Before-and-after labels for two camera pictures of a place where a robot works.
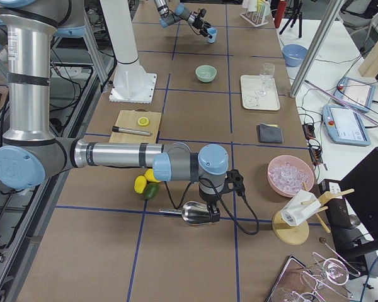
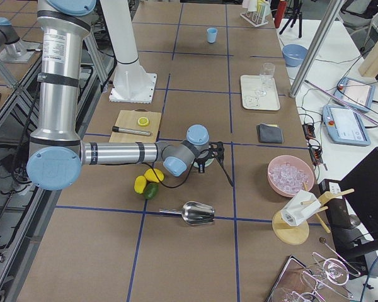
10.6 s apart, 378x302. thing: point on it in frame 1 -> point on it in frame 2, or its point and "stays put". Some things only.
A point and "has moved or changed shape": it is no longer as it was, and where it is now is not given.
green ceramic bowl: (205, 73) has moved or changed shape
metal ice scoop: (193, 212) stays put
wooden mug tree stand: (290, 235) stays put
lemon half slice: (143, 121) stays put
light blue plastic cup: (212, 32) stays put
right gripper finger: (214, 212) -> (201, 168)
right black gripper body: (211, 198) -> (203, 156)
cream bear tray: (259, 92) stays put
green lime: (151, 190) stays put
